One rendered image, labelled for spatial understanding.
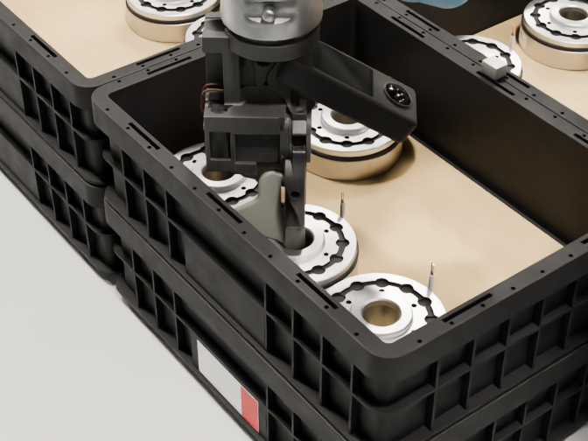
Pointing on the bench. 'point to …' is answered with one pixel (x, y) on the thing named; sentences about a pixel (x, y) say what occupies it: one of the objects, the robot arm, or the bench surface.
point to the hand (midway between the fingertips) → (299, 228)
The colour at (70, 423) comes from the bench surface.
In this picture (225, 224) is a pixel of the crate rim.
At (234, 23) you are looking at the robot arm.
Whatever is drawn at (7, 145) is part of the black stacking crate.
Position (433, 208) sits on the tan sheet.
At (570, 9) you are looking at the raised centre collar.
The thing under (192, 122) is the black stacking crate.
